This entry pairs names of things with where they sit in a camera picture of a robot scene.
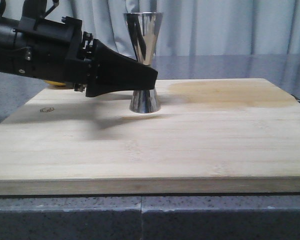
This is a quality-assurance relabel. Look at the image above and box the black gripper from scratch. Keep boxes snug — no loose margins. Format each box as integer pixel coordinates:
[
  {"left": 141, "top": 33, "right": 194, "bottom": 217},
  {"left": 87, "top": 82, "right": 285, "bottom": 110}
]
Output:
[{"left": 12, "top": 16, "right": 158, "bottom": 98}]

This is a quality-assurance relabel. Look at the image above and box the steel jigger measuring cup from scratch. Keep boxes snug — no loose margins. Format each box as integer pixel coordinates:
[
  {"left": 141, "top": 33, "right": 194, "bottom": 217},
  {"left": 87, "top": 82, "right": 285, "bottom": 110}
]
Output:
[{"left": 123, "top": 12, "right": 163, "bottom": 114}]

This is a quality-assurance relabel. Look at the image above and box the wooden cutting board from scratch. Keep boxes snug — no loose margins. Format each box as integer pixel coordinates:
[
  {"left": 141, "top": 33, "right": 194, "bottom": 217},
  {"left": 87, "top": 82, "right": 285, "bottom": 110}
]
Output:
[{"left": 0, "top": 78, "right": 300, "bottom": 195}]

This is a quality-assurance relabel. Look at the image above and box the grey curtain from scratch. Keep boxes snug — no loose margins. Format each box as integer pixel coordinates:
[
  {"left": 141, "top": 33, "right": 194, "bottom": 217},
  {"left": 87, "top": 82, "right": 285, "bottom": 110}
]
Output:
[{"left": 0, "top": 0, "right": 300, "bottom": 61}]

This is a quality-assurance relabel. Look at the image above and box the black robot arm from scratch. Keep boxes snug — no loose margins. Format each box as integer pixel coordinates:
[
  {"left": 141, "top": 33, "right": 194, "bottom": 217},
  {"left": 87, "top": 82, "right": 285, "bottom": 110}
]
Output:
[{"left": 0, "top": 0, "right": 158, "bottom": 98}]

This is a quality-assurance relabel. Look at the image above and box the yellow lemon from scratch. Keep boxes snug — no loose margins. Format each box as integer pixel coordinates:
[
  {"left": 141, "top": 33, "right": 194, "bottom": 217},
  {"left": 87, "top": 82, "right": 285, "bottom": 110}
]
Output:
[{"left": 44, "top": 80, "right": 66, "bottom": 88}]

